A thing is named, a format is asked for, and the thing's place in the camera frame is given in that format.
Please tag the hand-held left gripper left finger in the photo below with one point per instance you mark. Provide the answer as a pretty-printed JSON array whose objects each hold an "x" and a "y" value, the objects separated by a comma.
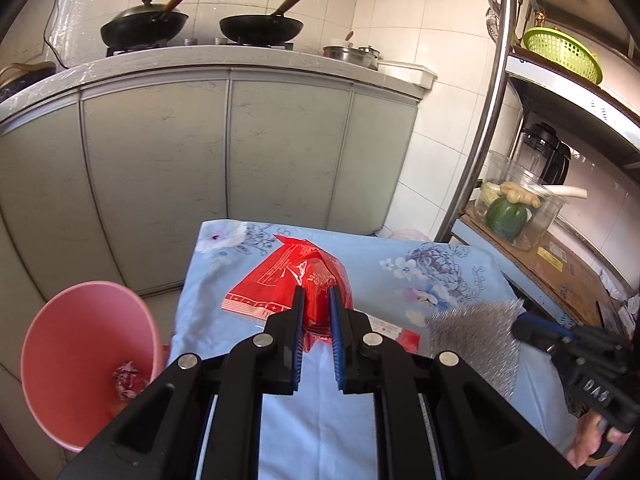
[{"x": 299, "y": 340}]

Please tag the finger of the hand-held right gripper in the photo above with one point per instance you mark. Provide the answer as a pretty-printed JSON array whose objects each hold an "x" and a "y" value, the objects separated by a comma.
[
  {"x": 530, "y": 335},
  {"x": 547, "y": 327}
]

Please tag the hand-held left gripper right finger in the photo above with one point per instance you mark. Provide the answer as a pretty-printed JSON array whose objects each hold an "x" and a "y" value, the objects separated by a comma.
[{"x": 336, "y": 345}]

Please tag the silver mesh scouring cloth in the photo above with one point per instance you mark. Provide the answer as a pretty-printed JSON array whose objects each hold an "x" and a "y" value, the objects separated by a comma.
[{"x": 475, "y": 345}]

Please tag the red snack bag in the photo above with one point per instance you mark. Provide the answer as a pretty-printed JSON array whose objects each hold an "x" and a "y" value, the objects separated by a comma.
[{"x": 280, "y": 280}]

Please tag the dark red wrapper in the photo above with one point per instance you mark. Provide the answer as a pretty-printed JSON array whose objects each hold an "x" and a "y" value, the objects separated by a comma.
[{"x": 127, "y": 377}]

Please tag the pink plastic bin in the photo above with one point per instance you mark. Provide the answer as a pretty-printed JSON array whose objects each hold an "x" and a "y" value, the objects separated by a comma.
[{"x": 75, "y": 340}]

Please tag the person's right hand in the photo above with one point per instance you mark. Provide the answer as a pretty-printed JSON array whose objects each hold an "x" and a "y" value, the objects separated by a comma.
[{"x": 582, "y": 440}]

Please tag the brown cardboard sheet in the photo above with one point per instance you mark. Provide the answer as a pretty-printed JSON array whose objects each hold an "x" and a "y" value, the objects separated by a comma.
[{"x": 550, "y": 270}]

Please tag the red cardboard box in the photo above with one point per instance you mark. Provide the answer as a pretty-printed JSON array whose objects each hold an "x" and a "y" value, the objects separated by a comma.
[{"x": 400, "y": 342}]

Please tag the light blue floral tablecloth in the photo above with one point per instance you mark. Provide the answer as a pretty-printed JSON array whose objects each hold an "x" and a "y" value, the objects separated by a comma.
[{"x": 375, "y": 270}]

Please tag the clear plastic container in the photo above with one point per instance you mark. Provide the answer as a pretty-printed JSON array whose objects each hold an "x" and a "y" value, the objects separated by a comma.
[{"x": 547, "y": 212}]

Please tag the green squash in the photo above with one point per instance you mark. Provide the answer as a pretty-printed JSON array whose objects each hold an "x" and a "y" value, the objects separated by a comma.
[{"x": 505, "y": 220}]

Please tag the ginger root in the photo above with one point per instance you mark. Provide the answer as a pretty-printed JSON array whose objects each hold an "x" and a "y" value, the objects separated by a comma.
[{"x": 520, "y": 194}]

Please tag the white radish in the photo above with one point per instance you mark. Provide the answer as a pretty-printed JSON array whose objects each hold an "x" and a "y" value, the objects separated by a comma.
[{"x": 570, "y": 191}]

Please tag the pale green vegetable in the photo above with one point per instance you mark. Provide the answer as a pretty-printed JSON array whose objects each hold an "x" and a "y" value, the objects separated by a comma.
[{"x": 489, "y": 194}]

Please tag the grey kitchen cabinet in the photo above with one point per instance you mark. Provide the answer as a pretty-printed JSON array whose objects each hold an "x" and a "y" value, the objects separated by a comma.
[{"x": 150, "y": 160}]

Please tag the metal storage rack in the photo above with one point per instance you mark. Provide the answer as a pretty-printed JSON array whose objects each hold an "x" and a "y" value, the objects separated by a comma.
[{"x": 500, "y": 85}]

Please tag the green plastic basket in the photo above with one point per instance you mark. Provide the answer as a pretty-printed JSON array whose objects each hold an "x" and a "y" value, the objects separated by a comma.
[{"x": 565, "y": 50}]

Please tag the white plastic tray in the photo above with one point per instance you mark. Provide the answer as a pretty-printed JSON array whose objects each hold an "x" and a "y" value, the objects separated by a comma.
[{"x": 405, "y": 72}]

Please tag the steel basin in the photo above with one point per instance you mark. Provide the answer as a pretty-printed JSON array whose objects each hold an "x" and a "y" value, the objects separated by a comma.
[{"x": 342, "y": 55}]

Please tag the steel lidded pot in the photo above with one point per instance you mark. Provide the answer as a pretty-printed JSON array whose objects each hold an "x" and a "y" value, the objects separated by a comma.
[{"x": 371, "y": 56}]

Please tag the gas stove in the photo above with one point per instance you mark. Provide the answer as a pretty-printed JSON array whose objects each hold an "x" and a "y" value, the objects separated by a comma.
[{"x": 150, "y": 47}]

